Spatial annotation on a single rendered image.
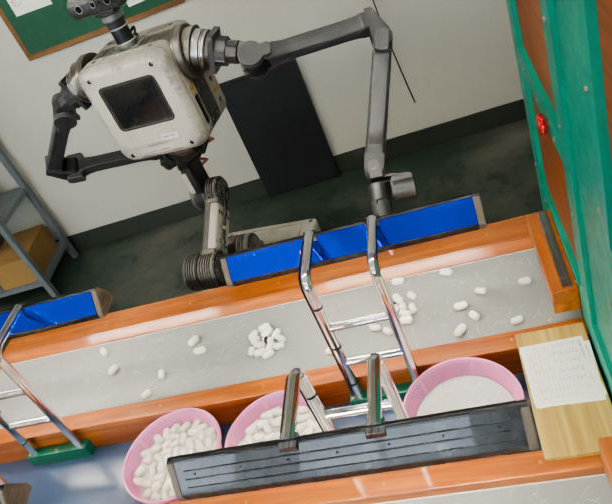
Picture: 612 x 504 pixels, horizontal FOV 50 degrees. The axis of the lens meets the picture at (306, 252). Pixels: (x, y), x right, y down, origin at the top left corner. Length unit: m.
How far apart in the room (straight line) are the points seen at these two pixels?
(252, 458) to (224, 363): 0.76
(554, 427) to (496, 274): 0.52
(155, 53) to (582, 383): 1.42
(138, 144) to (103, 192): 2.03
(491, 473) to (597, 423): 0.23
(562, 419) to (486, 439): 0.40
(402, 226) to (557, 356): 0.44
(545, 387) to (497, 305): 0.31
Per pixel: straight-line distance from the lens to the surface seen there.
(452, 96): 3.76
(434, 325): 1.73
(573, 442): 1.43
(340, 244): 1.51
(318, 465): 1.14
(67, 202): 4.35
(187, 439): 1.78
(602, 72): 0.89
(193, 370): 1.94
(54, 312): 1.85
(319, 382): 1.68
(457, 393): 1.59
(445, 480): 1.43
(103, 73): 2.14
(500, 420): 1.08
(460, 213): 1.48
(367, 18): 2.03
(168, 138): 2.16
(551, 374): 1.53
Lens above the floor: 1.97
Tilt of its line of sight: 35 degrees down
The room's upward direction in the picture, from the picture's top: 25 degrees counter-clockwise
